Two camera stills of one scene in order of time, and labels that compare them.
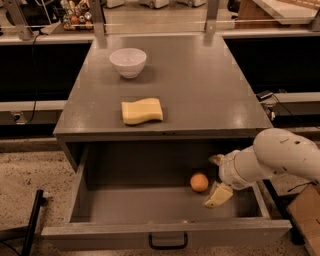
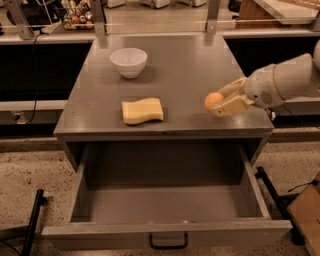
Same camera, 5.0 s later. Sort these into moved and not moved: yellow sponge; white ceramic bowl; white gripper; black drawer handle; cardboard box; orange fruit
Moved: white gripper; orange fruit
Not moved: cardboard box; black drawer handle; white ceramic bowl; yellow sponge
